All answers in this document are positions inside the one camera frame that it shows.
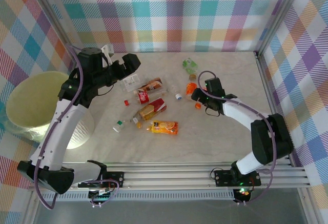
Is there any orange bottle with orange cap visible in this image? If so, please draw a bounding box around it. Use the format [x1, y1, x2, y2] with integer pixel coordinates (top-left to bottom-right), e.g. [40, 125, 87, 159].
[185, 82, 202, 110]

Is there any clear bottle with green label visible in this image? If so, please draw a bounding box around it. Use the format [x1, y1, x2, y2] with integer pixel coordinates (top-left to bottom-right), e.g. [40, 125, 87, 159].
[112, 118, 135, 133]

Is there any juice bottle with yellow label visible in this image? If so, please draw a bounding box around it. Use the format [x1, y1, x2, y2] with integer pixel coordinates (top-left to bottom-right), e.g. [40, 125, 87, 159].
[135, 120, 179, 135]

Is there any cream ribbed waste bin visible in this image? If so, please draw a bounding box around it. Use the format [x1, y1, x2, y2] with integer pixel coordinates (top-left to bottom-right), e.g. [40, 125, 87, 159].
[5, 71, 95, 150]

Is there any translucent plastic bin liner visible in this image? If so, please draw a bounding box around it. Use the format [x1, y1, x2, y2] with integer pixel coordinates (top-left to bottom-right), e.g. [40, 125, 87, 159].
[0, 108, 48, 144]

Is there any clear bottle with blue-white cap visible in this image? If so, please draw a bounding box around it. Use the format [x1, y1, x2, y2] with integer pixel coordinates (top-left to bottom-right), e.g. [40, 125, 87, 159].
[166, 84, 183, 101]

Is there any clear bottle with white label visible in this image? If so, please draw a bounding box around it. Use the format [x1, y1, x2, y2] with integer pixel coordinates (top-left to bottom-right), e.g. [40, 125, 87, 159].
[119, 74, 140, 92]

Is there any green-labelled bottle with tan cap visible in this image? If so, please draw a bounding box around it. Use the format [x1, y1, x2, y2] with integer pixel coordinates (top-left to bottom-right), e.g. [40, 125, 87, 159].
[181, 57, 198, 80]

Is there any cola bottle with red label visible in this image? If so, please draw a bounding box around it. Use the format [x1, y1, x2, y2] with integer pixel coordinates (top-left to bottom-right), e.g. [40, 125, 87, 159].
[124, 88, 169, 106]

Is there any bottle with red gold label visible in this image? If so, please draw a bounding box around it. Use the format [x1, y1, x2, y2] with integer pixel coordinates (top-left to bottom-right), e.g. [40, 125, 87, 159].
[132, 97, 169, 122]

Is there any bottle with brown coffee label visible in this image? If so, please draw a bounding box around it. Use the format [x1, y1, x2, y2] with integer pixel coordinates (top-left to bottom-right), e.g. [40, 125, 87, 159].
[137, 77, 165, 93]

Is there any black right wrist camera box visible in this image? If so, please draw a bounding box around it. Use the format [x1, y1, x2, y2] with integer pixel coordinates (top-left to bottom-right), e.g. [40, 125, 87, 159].
[204, 77, 226, 98]

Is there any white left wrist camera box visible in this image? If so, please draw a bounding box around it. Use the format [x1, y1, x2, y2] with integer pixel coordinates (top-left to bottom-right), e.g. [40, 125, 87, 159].
[100, 44, 115, 67]

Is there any aluminium side rail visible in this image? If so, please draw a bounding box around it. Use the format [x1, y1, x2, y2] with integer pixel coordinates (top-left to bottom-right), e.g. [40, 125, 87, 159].
[255, 52, 312, 184]

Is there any aluminium frame post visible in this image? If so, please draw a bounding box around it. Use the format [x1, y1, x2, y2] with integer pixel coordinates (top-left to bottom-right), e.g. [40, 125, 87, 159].
[30, 0, 77, 76]
[253, 0, 308, 59]

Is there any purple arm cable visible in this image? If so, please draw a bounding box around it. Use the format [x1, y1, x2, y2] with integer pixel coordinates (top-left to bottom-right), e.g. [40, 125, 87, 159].
[33, 44, 85, 211]
[198, 70, 279, 206]

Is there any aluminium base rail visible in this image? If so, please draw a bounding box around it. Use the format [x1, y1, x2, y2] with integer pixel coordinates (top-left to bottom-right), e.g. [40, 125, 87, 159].
[28, 164, 312, 191]

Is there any grey slotted cable duct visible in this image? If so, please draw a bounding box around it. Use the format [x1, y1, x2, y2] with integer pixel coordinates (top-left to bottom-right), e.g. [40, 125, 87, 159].
[40, 189, 236, 203]

